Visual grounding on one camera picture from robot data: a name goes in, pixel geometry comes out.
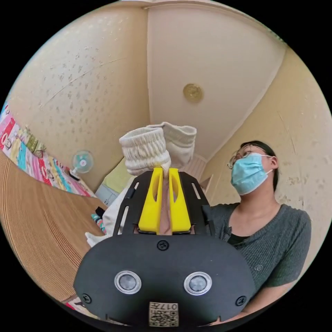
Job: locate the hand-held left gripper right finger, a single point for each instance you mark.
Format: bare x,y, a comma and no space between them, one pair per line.
180,207

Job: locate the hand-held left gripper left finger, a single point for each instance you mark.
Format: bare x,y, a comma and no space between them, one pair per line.
149,207

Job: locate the person's left forearm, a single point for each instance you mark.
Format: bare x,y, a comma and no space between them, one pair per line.
262,301

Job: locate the pile of clothes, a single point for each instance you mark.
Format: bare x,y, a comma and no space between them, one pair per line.
99,220

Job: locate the small white table fan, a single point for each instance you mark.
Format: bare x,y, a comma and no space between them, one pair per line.
82,162

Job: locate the person's body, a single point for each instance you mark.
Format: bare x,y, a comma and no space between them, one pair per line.
269,233

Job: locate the bed with woven mat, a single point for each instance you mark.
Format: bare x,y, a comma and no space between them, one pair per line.
39,220

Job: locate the round golden ceiling lamp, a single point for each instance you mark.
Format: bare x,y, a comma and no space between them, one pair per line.
193,93

